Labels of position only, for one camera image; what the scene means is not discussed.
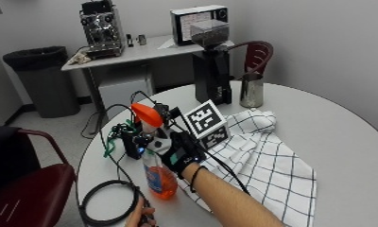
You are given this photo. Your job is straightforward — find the orange spray bottle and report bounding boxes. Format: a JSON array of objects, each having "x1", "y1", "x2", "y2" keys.
[{"x1": 131, "y1": 102, "x2": 180, "y2": 201}]

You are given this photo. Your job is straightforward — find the white box cabinet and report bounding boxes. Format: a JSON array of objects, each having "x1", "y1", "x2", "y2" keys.
[{"x1": 97, "y1": 77, "x2": 155, "y2": 119}]

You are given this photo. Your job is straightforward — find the black wrist band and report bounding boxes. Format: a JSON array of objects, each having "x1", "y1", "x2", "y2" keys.
[{"x1": 189, "y1": 165, "x2": 209, "y2": 194}]

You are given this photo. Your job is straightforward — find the white marker cube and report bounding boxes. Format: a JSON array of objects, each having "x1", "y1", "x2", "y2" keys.
[{"x1": 182, "y1": 99, "x2": 232, "y2": 150}]

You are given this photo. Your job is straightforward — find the grey trash bin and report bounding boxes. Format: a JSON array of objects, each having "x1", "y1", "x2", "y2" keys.
[{"x1": 2, "y1": 45, "x2": 83, "y2": 119}]

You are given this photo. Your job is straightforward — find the red armchair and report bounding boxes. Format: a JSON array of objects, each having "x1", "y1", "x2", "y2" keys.
[{"x1": 0, "y1": 126, "x2": 79, "y2": 227}]

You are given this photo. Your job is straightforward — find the grey side table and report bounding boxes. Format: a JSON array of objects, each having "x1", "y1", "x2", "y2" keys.
[{"x1": 59, "y1": 34, "x2": 237, "y2": 127}]

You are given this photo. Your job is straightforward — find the black coffee grinder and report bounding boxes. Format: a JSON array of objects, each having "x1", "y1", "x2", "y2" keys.
[{"x1": 189, "y1": 19, "x2": 234, "y2": 106}]

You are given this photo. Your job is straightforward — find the crumpled beige rag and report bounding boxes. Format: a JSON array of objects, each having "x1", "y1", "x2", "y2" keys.
[{"x1": 68, "y1": 51, "x2": 92, "y2": 66}]

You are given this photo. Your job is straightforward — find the black jacket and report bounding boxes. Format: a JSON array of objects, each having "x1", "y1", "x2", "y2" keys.
[{"x1": 0, "y1": 126, "x2": 42, "y2": 197}]

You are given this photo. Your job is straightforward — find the white checked cloth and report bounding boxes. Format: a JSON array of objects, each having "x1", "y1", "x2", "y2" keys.
[{"x1": 176, "y1": 107, "x2": 319, "y2": 227}]

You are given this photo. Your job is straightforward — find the white paper sheet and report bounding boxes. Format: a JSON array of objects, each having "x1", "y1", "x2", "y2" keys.
[{"x1": 156, "y1": 37, "x2": 178, "y2": 50}]

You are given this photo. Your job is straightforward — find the steel pitcher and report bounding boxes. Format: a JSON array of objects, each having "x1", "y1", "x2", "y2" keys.
[{"x1": 238, "y1": 73, "x2": 266, "y2": 109}]

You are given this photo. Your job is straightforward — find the chrome espresso machine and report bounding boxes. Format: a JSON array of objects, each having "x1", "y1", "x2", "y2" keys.
[{"x1": 79, "y1": 0, "x2": 128, "y2": 61}]

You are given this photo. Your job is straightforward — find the black and white microwave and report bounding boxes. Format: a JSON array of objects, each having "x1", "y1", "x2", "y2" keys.
[{"x1": 169, "y1": 4, "x2": 229, "y2": 47}]

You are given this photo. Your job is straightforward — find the red chair with slatted back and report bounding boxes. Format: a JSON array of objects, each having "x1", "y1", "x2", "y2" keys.
[{"x1": 228, "y1": 40, "x2": 275, "y2": 84}]

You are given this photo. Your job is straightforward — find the green cable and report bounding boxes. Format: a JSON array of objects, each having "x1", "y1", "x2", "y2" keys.
[{"x1": 104, "y1": 125, "x2": 132, "y2": 159}]

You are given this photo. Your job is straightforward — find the black palm camera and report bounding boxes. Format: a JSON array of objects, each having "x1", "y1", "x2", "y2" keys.
[{"x1": 153, "y1": 103, "x2": 182, "y2": 127}]

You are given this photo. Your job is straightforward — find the thin black glove cable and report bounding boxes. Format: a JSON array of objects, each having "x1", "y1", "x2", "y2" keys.
[{"x1": 172, "y1": 113, "x2": 252, "y2": 197}]

